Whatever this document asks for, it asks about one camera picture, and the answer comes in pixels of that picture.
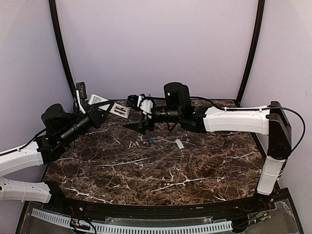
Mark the white remote control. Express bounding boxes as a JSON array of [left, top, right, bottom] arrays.
[[88, 94, 130, 118]]

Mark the white battery cover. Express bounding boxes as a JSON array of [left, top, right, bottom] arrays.
[[175, 139, 185, 149]]

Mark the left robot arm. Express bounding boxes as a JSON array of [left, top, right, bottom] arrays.
[[0, 100, 114, 213]]

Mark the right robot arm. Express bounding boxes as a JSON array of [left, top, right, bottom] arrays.
[[125, 82, 297, 212]]

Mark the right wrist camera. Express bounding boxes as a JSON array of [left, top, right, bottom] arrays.
[[126, 95, 138, 109]]

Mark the white slotted cable duct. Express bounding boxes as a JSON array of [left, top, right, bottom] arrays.
[[31, 208, 233, 234]]

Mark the left black frame post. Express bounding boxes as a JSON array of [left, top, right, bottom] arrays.
[[49, 0, 77, 109]]

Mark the black frame post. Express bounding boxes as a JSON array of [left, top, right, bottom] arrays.
[[235, 0, 265, 106], [49, 0, 77, 109]]

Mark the black front rail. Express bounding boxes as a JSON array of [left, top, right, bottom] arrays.
[[43, 188, 291, 226]]

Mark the right black frame post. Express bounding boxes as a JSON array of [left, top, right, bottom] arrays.
[[235, 0, 265, 106]]

